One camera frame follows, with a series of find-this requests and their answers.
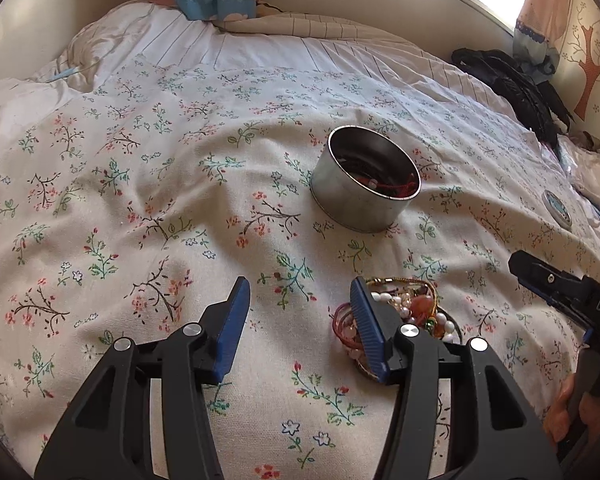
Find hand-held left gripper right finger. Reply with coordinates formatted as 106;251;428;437
349;276;563;480

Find beige striped blanket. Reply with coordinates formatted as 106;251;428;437
215;2;416;41

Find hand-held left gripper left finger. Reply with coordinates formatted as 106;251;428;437
34;276;251;480

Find pile of beaded bracelets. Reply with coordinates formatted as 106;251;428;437
332;276;463;378

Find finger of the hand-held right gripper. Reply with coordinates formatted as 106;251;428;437
509;250;594;332

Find person's right hand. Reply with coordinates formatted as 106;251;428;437
544;374;577;457

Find red cord bracelet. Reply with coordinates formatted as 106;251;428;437
350;160;419;197

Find round metal tin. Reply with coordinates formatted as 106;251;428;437
310;125;422;233

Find blue face mask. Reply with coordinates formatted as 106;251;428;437
45;62;81;83

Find pink curtain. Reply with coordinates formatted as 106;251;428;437
512;0;576;86

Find tree wall decal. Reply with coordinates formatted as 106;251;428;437
562;5;600;116

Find black jacket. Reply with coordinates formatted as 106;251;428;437
450;47;576;146

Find white striped duvet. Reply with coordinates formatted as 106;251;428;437
0;0;531;131

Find clear plastic bag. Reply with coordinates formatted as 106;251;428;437
560;135;600;231

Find round metal tin lid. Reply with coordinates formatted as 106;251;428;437
540;190;574;226

